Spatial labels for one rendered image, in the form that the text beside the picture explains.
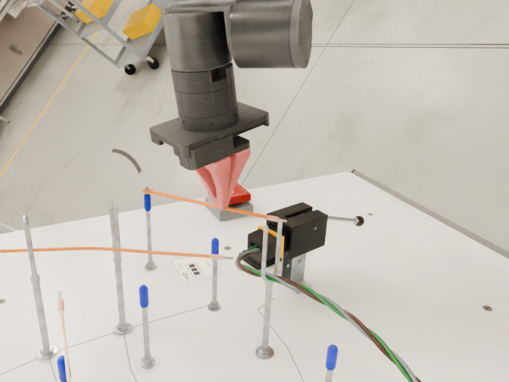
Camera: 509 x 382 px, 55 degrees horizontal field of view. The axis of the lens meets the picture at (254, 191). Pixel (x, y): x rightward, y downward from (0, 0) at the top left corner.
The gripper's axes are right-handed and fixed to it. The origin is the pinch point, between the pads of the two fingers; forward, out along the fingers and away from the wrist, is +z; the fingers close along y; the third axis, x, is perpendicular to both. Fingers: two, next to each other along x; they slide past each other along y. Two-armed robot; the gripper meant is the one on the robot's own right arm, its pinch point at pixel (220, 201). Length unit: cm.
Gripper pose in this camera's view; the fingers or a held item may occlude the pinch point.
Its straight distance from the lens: 52.3
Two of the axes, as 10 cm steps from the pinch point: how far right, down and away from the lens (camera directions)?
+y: 7.7, -3.7, 5.2
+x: -6.3, -3.4, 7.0
